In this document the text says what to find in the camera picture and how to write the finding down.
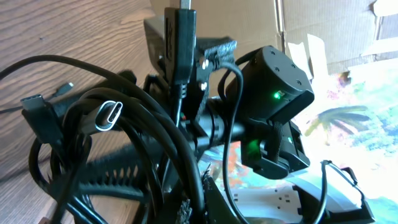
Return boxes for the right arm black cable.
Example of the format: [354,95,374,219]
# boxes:
[217,60,249,224]

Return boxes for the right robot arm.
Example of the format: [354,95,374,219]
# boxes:
[83,46,314,205]

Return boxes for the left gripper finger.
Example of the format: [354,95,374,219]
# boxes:
[201,170,240,224]

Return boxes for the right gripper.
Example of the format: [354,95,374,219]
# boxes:
[180,57,214,149]

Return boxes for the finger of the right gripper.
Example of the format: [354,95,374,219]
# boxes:
[78,144,151,202]

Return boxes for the black usb cables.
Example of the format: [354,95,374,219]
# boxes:
[0,0,206,224]

